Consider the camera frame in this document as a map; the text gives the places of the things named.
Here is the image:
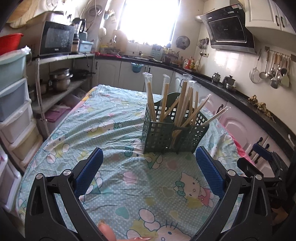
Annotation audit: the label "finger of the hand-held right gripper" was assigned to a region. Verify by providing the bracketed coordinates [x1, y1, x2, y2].
[253, 143, 289, 179]
[237, 158, 266, 179]

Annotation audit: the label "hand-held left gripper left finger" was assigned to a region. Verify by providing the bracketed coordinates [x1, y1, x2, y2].
[24, 147, 104, 241]

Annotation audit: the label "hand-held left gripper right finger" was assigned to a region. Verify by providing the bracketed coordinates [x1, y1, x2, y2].
[191, 146, 274, 241]

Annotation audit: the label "green plastic utensil basket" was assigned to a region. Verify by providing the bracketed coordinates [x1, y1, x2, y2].
[141, 92, 210, 154]

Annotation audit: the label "pile of chopsticks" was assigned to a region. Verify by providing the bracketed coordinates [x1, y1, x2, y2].
[142, 72, 229, 149]

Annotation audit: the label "bunch of hanging steel utensils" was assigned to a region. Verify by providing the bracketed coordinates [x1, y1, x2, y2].
[198, 37, 210, 57]

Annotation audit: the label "person's left hand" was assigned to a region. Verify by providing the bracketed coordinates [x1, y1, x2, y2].
[98, 221, 154, 241]

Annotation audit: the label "pink fleece blanket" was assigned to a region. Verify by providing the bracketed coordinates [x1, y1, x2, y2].
[218, 120, 248, 163]

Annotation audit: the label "white base cabinets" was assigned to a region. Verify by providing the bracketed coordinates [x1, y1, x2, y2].
[94, 59, 292, 176]

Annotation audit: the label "cartoon cat printed tablecloth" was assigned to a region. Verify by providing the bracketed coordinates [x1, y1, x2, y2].
[17, 84, 245, 241]

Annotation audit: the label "ginger roots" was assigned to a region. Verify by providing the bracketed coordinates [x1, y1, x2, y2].
[248, 95, 274, 117]

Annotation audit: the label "purple plastic box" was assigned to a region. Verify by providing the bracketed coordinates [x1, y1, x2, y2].
[44, 105, 73, 123]

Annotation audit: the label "large steel ladle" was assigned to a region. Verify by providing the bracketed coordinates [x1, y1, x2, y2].
[269, 54, 279, 90]

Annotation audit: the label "pale spatula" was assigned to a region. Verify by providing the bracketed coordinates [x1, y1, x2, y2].
[280, 57, 290, 88]

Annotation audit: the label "small steel ladle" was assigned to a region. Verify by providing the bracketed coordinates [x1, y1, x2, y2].
[259, 52, 269, 80]

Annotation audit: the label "steel kettle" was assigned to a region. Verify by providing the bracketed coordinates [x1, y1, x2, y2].
[222, 75, 237, 90]

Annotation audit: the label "metal shelf rack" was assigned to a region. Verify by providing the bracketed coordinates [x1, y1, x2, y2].
[25, 53, 96, 139]

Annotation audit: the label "pink plastic drawer tower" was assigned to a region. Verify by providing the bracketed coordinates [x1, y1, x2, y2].
[0, 148, 23, 212]

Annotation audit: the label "steel stockpot with lid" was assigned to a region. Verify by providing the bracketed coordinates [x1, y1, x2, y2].
[48, 68, 74, 91]

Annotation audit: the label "black frying pan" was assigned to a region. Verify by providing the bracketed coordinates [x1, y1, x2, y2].
[69, 69, 96, 81]

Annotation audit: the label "pastel plastic drawer tower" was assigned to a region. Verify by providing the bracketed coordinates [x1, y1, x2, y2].
[0, 47, 44, 167]

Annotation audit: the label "group of condiment bottles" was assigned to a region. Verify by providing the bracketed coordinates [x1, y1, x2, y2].
[183, 56, 201, 71]

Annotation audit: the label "black dish rack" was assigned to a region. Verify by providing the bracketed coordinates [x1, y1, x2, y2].
[162, 49, 181, 66]

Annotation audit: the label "blue plastic box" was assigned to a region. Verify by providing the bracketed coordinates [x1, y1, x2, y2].
[78, 40, 94, 53]

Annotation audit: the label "brown jar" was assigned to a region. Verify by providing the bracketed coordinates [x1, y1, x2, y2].
[71, 38, 80, 55]

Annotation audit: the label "black range hood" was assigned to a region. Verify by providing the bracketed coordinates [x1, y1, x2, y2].
[195, 3, 258, 55]

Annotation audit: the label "teal knife organizer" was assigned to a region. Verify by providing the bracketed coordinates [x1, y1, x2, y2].
[151, 44, 166, 59]

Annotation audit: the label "beige cutting board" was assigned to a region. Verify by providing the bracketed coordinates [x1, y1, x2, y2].
[113, 30, 128, 53]

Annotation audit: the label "black microwave oven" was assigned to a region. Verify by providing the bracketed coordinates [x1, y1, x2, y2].
[30, 20, 76, 58]

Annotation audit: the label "white upper cabinet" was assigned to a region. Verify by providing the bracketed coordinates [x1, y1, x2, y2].
[244, 0, 296, 35]

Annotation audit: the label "black blender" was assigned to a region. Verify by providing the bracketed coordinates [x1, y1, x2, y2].
[71, 18, 87, 39]

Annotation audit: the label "red plastic basin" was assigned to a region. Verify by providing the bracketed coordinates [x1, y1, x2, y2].
[0, 33, 24, 56]

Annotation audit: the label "kitchen window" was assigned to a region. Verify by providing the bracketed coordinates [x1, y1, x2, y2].
[117, 0, 181, 45]

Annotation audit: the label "bamboo mat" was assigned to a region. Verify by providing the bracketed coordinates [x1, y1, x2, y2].
[6, 0, 33, 28]

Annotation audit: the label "wire skimmer strainer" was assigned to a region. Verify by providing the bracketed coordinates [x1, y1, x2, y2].
[249, 50, 262, 84]

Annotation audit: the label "wall utensil rail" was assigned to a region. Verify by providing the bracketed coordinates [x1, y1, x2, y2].
[264, 46, 296, 58]

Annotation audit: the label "small wall fan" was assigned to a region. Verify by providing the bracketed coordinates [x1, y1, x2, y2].
[175, 35, 191, 49]

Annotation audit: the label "wall-mounted plastic holder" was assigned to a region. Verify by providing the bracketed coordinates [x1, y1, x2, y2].
[103, 9, 116, 23]

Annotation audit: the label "white hoses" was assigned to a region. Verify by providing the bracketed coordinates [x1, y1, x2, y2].
[81, 0, 103, 18]

